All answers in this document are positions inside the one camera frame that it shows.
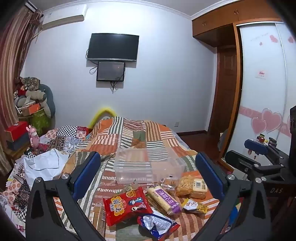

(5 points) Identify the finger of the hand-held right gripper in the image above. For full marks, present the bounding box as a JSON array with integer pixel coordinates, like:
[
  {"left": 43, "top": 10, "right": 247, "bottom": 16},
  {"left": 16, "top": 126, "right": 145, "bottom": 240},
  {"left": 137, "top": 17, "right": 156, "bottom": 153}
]
[
  {"left": 245, "top": 138, "right": 290, "bottom": 163},
  {"left": 225, "top": 150, "right": 287, "bottom": 183}
]

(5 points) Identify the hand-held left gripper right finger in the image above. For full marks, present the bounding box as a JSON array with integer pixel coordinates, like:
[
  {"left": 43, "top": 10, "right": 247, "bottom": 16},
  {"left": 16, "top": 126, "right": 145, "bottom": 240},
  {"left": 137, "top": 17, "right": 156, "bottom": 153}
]
[{"left": 195, "top": 152, "right": 272, "bottom": 241}]

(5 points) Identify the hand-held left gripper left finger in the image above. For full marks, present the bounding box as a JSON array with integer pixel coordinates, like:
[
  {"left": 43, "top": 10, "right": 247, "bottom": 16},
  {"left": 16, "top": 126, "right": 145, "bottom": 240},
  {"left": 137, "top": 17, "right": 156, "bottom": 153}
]
[{"left": 25, "top": 151, "right": 104, "bottom": 241}]

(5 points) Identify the golden fried snack bag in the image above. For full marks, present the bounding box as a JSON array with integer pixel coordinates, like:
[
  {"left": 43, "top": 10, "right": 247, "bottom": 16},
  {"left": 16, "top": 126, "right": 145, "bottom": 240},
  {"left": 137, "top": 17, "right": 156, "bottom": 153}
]
[{"left": 174, "top": 175, "right": 208, "bottom": 200}]

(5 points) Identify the small yellow white packet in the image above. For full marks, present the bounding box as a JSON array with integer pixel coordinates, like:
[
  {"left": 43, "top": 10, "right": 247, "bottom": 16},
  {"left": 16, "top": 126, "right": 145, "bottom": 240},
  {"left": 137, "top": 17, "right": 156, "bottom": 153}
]
[{"left": 181, "top": 198, "right": 208, "bottom": 215}]

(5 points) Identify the red snack packet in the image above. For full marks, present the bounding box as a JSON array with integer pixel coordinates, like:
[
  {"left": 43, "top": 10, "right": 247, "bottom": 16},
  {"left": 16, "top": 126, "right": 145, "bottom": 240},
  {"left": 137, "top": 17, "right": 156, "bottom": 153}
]
[{"left": 103, "top": 187, "right": 153, "bottom": 226}]

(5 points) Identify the clear plastic container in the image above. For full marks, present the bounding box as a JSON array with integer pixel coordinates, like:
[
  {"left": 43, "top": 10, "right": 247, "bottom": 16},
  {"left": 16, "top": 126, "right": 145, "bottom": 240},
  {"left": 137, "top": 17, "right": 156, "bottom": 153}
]
[{"left": 113, "top": 147, "right": 185, "bottom": 184}]

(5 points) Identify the grey cloth bundle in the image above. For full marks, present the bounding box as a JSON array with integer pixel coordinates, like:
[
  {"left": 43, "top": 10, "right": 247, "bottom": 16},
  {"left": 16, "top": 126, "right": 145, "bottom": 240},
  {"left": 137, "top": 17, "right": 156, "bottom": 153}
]
[{"left": 218, "top": 129, "right": 230, "bottom": 158}]

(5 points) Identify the clear brown cookie bag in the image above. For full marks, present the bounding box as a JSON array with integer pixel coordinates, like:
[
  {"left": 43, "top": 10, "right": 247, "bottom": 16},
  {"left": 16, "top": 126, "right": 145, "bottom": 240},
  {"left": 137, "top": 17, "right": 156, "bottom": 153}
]
[{"left": 159, "top": 176, "right": 177, "bottom": 193}]

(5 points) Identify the checkered patchwork blanket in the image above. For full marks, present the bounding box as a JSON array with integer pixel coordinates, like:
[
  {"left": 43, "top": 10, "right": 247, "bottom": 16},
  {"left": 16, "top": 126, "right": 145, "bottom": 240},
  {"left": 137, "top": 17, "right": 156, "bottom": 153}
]
[{"left": 0, "top": 126, "right": 89, "bottom": 232}]

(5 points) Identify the white cloth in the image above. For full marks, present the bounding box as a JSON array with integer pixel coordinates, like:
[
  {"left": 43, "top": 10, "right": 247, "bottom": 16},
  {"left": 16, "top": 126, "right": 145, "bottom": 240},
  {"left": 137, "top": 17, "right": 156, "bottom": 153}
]
[{"left": 23, "top": 148, "right": 70, "bottom": 186}]

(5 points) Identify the clear biscuit packet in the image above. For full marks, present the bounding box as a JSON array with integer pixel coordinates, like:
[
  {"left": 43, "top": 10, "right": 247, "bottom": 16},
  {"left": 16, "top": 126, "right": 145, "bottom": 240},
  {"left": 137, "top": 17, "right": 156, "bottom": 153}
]
[{"left": 91, "top": 203, "right": 107, "bottom": 234}]

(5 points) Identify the purple label cracker packet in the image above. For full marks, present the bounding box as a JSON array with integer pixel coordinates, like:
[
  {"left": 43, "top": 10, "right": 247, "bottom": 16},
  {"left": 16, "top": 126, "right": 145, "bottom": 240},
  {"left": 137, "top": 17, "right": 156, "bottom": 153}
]
[{"left": 147, "top": 185, "right": 182, "bottom": 216}]

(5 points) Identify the yellow foam tube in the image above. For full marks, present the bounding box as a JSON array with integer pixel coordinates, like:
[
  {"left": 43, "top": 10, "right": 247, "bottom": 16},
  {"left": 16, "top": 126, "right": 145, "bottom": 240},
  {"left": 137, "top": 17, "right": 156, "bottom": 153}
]
[{"left": 88, "top": 107, "right": 117, "bottom": 129}]

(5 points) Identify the brown wooden door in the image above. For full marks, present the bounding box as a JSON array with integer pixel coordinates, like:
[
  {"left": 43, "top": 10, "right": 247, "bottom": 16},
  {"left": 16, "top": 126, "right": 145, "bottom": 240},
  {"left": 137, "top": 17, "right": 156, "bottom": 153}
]
[{"left": 208, "top": 45, "right": 238, "bottom": 137}]

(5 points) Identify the striped orange green quilt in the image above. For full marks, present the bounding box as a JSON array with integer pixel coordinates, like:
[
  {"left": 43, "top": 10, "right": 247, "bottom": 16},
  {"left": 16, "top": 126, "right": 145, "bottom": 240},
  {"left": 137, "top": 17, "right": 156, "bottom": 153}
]
[{"left": 53, "top": 116, "right": 232, "bottom": 241}]

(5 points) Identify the pink bunny toy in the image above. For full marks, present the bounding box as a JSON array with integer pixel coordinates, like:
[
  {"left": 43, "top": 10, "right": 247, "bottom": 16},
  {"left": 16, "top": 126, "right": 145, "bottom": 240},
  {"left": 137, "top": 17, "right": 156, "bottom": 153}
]
[{"left": 28, "top": 125, "right": 40, "bottom": 147}]

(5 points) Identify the green gift bag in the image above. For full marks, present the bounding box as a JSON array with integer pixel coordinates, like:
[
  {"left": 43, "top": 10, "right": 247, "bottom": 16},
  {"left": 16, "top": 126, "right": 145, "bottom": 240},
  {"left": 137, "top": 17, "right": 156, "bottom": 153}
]
[{"left": 31, "top": 109, "right": 51, "bottom": 137}]

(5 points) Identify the blue white snack packet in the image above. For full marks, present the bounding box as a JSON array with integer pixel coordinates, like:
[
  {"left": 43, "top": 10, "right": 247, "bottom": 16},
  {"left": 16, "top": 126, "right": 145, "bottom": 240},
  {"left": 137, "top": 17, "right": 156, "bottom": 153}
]
[{"left": 137, "top": 213, "right": 181, "bottom": 240}]

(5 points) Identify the dark grey box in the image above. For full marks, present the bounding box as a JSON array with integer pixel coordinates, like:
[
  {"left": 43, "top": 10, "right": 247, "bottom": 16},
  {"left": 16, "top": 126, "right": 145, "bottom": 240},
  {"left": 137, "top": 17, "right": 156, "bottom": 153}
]
[{"left": 6, "top": 133, "right": 31, "bottom": 151}]

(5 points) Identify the red box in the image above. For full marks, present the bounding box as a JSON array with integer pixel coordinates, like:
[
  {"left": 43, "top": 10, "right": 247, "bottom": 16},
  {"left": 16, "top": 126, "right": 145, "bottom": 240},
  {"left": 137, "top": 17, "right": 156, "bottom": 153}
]
[{"left": 4, "top": 121, "right": 34, "bottom": 142}]

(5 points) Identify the orange cardboard box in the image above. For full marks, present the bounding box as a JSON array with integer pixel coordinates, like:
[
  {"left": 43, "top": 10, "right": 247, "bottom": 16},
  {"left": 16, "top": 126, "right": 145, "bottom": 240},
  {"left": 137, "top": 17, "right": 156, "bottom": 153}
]
[{"left": 21, "top": 103, "right": 41, "bottom": 116}]

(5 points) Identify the striped brown curtain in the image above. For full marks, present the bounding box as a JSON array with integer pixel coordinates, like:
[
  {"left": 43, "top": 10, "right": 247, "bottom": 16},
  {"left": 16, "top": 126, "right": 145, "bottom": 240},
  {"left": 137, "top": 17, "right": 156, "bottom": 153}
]
[{"left": 0, "top": 5, "right": 43, "bottom": 176}]

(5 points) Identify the wooden overhead cabinet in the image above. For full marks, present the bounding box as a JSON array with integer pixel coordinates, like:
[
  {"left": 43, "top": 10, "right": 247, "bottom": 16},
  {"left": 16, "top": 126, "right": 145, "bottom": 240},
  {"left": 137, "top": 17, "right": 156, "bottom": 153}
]
[{"left": 192, "top": 3, "right": 286, "bottom": 47}]

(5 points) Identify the white air conditioner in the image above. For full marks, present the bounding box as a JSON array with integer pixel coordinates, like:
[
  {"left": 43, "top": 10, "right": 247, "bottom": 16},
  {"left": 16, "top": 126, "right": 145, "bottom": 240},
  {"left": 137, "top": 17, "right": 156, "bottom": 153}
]
[{"left": 41, "top": 5, "right": 88, "bottom": 30}]

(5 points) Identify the small black wall monitor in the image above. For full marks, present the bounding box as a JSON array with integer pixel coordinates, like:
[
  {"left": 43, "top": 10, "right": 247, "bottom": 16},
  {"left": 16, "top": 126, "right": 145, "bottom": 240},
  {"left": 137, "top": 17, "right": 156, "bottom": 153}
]
[{"left": 96, "top": 61, "right": 126, "bottom": 82}]

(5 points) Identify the black wall television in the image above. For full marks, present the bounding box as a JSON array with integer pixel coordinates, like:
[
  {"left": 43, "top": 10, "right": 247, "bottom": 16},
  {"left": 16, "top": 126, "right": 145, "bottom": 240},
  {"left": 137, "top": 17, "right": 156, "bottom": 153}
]
[{"left": 87, "top": 33, "right": 139, "bottom": 62}]

